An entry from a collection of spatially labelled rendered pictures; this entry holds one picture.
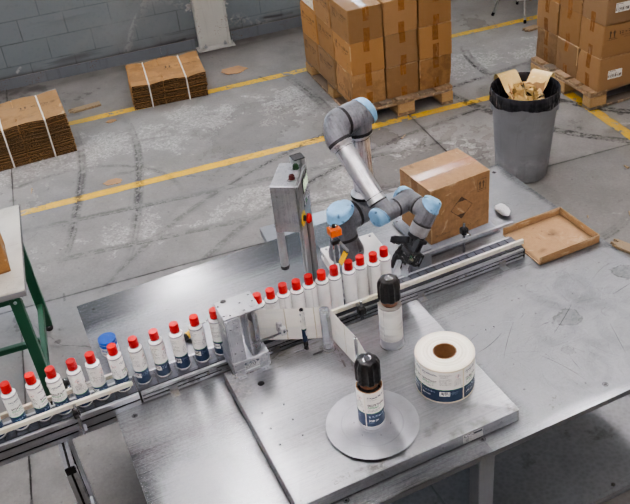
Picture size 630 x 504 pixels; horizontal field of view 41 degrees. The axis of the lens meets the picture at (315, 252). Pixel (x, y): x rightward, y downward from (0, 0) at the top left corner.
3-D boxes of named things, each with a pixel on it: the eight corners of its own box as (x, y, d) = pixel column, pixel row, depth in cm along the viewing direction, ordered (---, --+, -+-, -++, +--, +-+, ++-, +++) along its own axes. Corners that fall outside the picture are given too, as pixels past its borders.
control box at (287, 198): (275, 232, 300) (268, 187, 289) (285, 206, 313) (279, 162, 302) (303, 232, 298) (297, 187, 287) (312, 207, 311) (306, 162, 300)
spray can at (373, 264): (376, 300, 327) (373, 258, 315) (366, 296, 330) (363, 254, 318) (385, 294, 329) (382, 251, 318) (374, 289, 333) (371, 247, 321)
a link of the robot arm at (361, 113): (344, 221, 355) (329, 104, 324) (370, 207, 362) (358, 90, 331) (363, 231, 346) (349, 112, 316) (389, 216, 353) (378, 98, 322)
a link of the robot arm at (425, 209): (431, 193, 321) (447, 204, 316) (419, 218, 325) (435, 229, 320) (419, 192, 315) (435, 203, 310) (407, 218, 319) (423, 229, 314)
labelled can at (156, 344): (159, 380, 302) (147, 337, 290) (155, 371, 306) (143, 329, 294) (173, 375, 304) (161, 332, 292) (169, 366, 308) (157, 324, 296)
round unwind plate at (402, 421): (351, 476, 258) (351, 473, 258) (310, 412, 282) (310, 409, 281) (437, 438, 267) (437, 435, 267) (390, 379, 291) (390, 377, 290)
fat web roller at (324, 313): (325, 354, 304) (320, 314, 294) (320, 347, 308) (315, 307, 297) (337, 350, 306) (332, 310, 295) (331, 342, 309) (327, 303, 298)
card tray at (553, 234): (539, 265, 343) (540, 257, 340) (502, 235, 362) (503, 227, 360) (599, 242, 351) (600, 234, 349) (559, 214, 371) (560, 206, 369)
